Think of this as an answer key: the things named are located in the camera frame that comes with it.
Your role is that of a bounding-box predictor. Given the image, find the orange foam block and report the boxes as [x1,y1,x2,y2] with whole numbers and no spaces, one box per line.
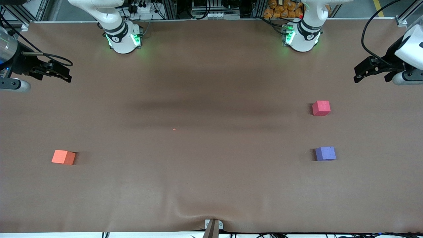
[51,150,76,166]

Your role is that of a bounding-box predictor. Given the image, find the red foam block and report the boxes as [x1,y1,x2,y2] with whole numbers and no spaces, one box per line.
[312,100,331,116]

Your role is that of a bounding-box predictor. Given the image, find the purple foam block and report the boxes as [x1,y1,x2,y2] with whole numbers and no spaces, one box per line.
[315,146,337,162]

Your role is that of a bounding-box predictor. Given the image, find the white power strip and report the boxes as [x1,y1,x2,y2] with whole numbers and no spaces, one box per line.
[132,3,153,14]

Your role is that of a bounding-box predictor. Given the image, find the bag of orange objects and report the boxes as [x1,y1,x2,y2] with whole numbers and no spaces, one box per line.
[263,0,304,19]

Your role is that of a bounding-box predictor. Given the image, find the brown table cover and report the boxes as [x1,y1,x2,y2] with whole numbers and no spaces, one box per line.
[0,18,423,234]

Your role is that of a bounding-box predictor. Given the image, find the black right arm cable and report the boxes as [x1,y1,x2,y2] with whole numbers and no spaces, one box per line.
[0,15,74,67]

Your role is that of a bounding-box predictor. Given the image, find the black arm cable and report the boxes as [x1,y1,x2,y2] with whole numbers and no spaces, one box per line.
[361,0,402,66]
[0,15,74,67]

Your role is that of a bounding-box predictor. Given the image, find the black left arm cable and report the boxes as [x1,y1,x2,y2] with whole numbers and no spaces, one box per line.
[361,0,402,66]

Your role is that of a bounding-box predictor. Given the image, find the metal bracket with brown post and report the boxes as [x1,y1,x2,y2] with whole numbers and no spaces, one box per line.
[202,219,224,238]

